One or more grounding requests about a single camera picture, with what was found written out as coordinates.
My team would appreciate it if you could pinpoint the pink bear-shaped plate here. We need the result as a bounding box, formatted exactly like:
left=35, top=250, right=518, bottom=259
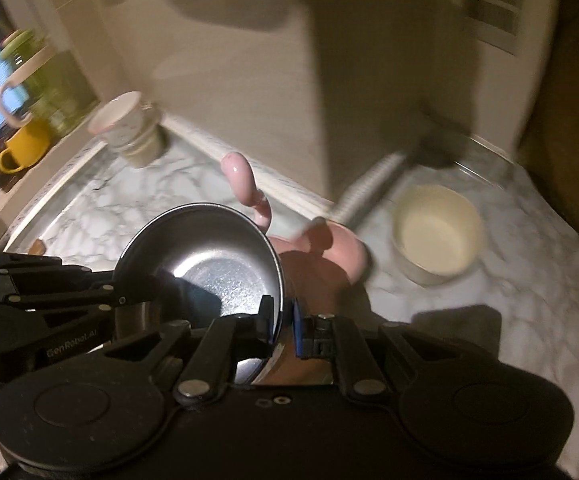
left=259, top=217, right=367, bottom=386

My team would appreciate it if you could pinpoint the pink steel-lined handled bowl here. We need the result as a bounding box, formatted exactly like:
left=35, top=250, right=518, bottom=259
left=111, top=152, right=286, bottom=386

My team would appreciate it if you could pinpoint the cream round bowl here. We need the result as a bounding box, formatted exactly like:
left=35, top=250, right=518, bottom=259
left=391, top=184, right=486, bottom=286

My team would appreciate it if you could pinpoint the brown soap bar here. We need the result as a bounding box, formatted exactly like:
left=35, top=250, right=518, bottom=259
left=28, top=238, right=46, bottom=256

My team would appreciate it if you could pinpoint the yellow mug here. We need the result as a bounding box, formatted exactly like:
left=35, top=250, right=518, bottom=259
left=0, top=119, right=53, bottom=174

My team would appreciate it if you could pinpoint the beige ribbed cup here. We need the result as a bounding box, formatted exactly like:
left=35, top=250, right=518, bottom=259
left=110, top=108, right=167, bottom=168

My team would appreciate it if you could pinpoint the white floral ceramic bowl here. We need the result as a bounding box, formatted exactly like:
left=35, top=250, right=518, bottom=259
left=88, top=91, right=154, bottom=148

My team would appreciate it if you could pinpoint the green glass pitcher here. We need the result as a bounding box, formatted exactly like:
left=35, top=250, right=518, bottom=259
left=0, top=29, right=98, bottom=138

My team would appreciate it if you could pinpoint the white ventilation grille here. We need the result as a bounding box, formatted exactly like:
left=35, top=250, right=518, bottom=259
left=461, top=0, right=531, bottom=57

